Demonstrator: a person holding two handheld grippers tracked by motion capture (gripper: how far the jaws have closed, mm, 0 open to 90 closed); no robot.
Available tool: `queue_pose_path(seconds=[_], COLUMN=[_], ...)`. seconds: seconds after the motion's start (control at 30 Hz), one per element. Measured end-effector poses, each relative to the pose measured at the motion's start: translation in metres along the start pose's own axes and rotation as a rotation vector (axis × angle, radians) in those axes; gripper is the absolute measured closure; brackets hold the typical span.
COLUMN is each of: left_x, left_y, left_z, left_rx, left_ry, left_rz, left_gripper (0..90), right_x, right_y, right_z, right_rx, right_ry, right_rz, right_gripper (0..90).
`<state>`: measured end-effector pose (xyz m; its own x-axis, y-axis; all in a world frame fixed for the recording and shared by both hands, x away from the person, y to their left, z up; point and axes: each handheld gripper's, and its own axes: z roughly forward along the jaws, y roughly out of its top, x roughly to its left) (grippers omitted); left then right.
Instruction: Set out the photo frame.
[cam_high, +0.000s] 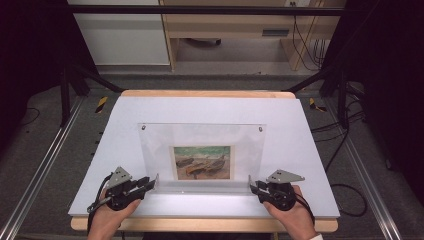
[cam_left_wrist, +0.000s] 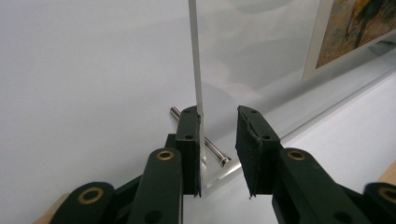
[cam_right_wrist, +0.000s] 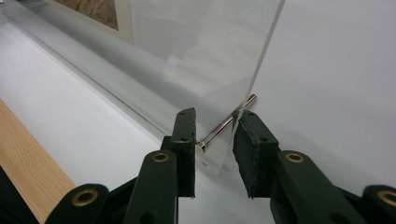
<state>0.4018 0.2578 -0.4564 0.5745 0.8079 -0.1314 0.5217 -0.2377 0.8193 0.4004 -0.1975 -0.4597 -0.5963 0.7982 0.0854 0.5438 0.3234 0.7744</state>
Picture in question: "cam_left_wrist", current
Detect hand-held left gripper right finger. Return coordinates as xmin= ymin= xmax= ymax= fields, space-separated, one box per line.
xmin=234 ymin=105 xmax=284 ymax=198

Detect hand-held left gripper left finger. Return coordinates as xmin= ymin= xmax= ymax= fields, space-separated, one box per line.
xmin=175 ymin=105 xmax=203 ymax=198

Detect clear acrylic photo frame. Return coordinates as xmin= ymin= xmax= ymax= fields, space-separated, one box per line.
xmin=188 ymin=0 xmax=396 ymax=191

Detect metal standoff pin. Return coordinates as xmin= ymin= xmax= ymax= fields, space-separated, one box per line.
xmin=169 ymin=106 xmax=233 ymax=169

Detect painting print with white border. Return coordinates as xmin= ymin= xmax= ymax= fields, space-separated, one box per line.
xmin=301 ymin=0 xmax=396 ymax=82

